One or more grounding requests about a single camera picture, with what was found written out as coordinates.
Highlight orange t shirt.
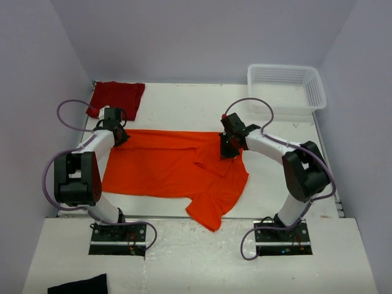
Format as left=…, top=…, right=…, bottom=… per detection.
left=102, top=129, right=249, bottom=232

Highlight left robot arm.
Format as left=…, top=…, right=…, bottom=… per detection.
left=54, top=107, right=130, bottom=241

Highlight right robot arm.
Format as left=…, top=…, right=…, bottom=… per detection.
left=219, top=113, right=333, bottom=241

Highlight folded dark red shirt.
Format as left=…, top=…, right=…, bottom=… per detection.
left=86, top=81, right=146, bottom=121

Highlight white plastic basket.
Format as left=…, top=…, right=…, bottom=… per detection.
left=247, top=64, right=326, bottom=116

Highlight black cloth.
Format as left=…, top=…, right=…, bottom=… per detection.
left=47, top=274, right=108, bottom=294

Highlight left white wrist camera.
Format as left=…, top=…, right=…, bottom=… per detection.
left=97, top=108, right=105, bottom=120

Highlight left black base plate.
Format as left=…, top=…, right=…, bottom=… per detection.
left=90, top=223, right=146, bottom=245

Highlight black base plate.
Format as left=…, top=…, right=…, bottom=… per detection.
left=90, top=223, right=146, bottom=245
left=254, top=217, right=310, bottom=244

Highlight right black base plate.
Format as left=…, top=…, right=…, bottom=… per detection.
left=254, top=217, right=310, bottom=244

